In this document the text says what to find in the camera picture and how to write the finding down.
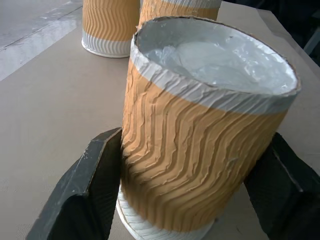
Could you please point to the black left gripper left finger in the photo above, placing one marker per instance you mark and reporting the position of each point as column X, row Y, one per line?
column 82, row 200

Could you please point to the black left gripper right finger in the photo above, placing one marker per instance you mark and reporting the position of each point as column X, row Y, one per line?
column 282, row 190

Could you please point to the orange ribbed paper cup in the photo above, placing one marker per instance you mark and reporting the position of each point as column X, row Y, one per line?
column 190, row 140
column 175, row 10
column 107, row 27

